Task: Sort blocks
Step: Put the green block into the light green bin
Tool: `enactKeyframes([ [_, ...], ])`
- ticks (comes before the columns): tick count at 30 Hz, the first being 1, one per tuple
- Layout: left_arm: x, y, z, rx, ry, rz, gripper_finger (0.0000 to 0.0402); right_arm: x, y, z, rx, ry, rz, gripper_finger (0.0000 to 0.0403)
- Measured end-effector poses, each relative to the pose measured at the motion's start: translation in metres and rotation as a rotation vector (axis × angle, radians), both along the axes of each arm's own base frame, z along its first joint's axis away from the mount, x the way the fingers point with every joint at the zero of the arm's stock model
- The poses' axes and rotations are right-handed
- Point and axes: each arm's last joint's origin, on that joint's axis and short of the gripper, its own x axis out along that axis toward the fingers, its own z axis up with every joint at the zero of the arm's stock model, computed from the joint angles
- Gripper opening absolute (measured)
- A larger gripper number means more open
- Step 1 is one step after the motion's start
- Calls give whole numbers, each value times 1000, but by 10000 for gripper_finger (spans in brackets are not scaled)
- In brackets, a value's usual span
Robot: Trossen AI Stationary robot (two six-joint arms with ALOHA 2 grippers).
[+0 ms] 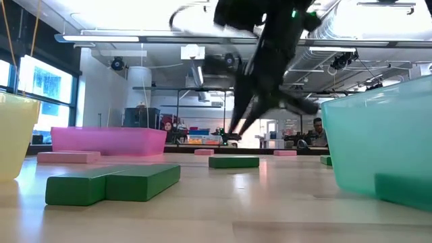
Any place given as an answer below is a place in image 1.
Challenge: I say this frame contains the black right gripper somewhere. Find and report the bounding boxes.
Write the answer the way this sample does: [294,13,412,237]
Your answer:
[228,16,320,136]

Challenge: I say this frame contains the short ceiling light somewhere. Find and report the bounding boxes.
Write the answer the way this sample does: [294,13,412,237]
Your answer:
[308,46,358,53]

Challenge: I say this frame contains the black equipment box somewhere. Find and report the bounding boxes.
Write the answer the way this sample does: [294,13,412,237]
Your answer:
[123,107,161,130]

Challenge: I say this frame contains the black metal scaffold frame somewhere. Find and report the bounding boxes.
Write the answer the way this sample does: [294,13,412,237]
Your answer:
[133,86,358,146]

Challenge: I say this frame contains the clear container orange contents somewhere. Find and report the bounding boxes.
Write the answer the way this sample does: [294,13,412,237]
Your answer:
[204,134,222,146]

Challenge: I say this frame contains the long ceiling light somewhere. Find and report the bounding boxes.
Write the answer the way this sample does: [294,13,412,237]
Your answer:
[53,32,432,48]

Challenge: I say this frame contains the white cylindrical column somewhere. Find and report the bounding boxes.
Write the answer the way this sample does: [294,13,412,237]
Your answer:
[126,65,153,109]

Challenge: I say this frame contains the teal plastic bin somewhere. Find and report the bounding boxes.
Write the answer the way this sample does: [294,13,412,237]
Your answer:
[320,74,432,213]

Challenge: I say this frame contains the white square ceiling lamp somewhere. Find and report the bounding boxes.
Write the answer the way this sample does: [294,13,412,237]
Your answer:
[180,43,206,61]

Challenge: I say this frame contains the person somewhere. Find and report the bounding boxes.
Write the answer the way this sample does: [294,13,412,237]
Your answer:
[162,120,175,143]
[307,117,329,147]

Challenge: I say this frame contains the yellow plastic bin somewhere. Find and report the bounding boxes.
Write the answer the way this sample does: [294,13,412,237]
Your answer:
[0,92,41,183]

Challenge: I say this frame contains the pink plastic bin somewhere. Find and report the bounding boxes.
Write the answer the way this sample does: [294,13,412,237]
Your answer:
[50,126,168,157]

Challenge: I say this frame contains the clear container yellow contents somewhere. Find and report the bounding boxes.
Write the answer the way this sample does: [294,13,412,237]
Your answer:
[187,134,206,146]

